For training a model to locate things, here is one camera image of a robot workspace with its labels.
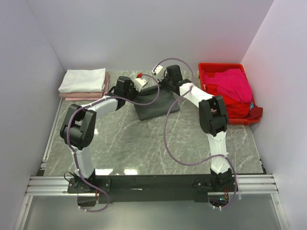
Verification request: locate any red plastic bin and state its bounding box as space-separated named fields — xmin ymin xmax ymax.
xmin=199 ymin=63 xmax=263 ymax=126

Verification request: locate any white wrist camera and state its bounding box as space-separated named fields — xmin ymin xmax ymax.
xmin=132 ymin=73 xmax=148 ymax=92
xmin=151 ymin=65 xmax=165 ymax=76

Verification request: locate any black base crossbar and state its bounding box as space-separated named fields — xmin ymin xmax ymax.
xmin=67 ymin=174 xmax=237 ymax=204

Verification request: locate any dark grey t-shirt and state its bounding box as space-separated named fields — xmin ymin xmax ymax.
xmin=134 ymin=86 xmax=176 ymax=121

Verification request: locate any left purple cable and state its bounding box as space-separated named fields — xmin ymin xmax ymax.
xmin=67 ymin=74 xmax=161 ymax=213

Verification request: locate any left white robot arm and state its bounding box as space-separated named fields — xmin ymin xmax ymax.
xmin=60 ymin=76 xmax=142 ymax=193

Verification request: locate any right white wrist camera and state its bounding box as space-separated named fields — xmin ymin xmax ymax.
xmin=151 ymin=65 xmax=165 ymax=76

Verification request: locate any folded pink t-shirt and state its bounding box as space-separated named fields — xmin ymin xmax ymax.
xmin=59 ymin=72 xmax=109 ymax=101

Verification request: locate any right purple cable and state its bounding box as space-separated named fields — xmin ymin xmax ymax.
xmin=154 ymin=57 xmax=240 ymax=211

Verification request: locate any magenta t-shirt in bin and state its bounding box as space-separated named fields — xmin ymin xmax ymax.
xmin=203 ymin=69 xmax=252 ymax=103

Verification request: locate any red t-shirt in bin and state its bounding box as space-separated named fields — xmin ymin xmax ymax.
xmin=202 ymin=72 xmax=263 ymax=119

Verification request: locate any folded white t-shirt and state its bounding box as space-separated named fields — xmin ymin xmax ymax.
xmin=58 ymin=68 xmax=106 ymax=93

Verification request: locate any purple cable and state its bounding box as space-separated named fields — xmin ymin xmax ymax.
xmin=67 ymin=74 xmax=161 ymax=213
xmin=154 ymin=57 xmax=240 ymax=211

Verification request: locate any aluminium frame rail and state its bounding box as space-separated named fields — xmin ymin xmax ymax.
xmin=15 ymin=101 xmax=289 ymax=230

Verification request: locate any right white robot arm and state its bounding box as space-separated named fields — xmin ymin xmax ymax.
xmin=163 ymin=65 xmax=238 ymax=192

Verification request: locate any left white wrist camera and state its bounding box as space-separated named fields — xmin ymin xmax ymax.
xmin=132 ymin=73 xmax=148 ymax=92

